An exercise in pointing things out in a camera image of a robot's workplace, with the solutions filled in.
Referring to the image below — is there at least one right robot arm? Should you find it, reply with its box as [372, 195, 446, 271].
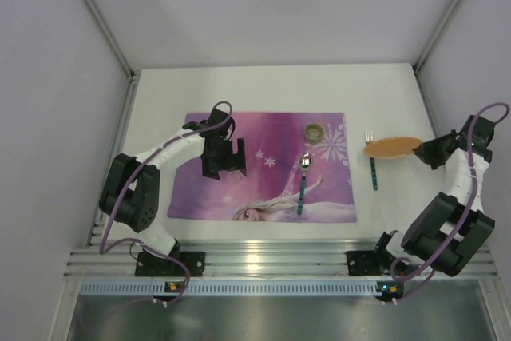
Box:
[375, 116, 495, 276]

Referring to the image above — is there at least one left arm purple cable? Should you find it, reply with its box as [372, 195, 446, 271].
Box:
[98, 101, 236, 310]

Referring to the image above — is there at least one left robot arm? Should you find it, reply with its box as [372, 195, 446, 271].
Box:
[98, 101, 247, 259]

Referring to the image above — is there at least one purple Frozen placemat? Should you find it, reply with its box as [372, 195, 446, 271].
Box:
[167, 112, 357, 224]

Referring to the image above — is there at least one woven wicker plate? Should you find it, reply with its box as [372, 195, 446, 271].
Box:
[364, 137, 422, 159]

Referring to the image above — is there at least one slotted cable duct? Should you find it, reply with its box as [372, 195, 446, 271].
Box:
[80, 280, 404, 297]

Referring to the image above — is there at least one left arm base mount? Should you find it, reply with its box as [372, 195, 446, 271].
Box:
[134, 251, 206, 277]

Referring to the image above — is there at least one spoon with teal handle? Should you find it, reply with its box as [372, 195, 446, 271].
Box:
[297, 152, 312, 216]

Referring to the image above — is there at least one fork with teal handle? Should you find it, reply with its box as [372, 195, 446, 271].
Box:
[365, 131, 378, 191]

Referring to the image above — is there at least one aluminium rail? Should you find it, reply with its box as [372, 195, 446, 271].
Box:
[64, 224, 376, 280]

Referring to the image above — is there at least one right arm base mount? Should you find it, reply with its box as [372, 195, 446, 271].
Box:
[346, 250, 396, 276]

